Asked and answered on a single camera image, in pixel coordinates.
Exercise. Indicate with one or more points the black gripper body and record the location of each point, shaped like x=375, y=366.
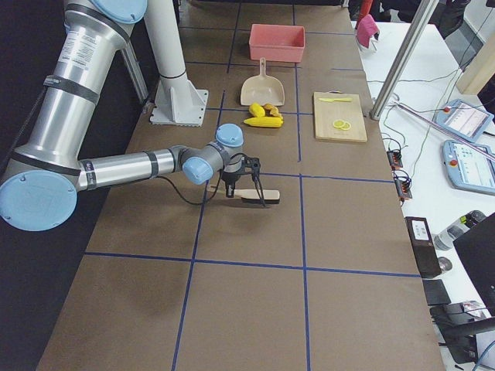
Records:
x=230, y=178

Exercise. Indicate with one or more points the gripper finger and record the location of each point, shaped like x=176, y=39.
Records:
x=229, y=189

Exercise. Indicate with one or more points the black bristle hand brush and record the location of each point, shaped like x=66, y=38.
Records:
x=267, y=197

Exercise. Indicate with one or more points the yellow toy corn cob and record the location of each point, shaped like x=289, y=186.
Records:
x=264, y=122

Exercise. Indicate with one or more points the yellow toy lemon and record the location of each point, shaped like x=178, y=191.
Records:
x=256, y=110

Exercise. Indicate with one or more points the beige plastic dustpan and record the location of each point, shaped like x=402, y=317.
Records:
x=262, y=89

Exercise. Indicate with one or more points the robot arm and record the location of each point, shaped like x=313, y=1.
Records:
x=43, y=177

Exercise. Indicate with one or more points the pink plastic bin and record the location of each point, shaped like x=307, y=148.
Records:
x=279, y=43

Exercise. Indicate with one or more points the white mounting pillar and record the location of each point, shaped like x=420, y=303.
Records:
x=177, y=101

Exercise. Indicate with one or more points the wooden cutting board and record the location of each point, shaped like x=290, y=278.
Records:
x=326, y=113

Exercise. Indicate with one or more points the yellow toy knife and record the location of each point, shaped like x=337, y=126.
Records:
x=338, y=99

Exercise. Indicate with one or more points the orange relay module far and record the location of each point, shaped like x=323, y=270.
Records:
x=394, y=157

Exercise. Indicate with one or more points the orange relay module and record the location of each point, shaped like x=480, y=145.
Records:
x=394, y=157
x=403, y=183

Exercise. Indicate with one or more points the orange relay module near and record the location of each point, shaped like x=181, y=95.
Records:
x=403, y=183

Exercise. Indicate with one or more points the white reacher grabber stick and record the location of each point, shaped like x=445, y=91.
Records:
x=443, y=130

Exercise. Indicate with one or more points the red cloth chair back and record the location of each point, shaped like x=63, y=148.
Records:
x=367, y=32

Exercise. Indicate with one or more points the brown cardboard box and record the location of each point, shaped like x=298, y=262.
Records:
x=422, y=246

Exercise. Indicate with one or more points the near teach pendant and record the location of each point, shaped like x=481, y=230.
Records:
x=467, y=169

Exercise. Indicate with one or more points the teach pendant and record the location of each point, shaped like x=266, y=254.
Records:
x=467, y=169
x=463, y=119

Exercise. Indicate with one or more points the far teach pendant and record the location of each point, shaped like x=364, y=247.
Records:
x=463, y=119

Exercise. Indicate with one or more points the black monitor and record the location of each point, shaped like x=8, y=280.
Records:
x=475, y=249

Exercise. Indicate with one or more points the aluminium frame post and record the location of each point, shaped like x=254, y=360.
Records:
x=415, y=30

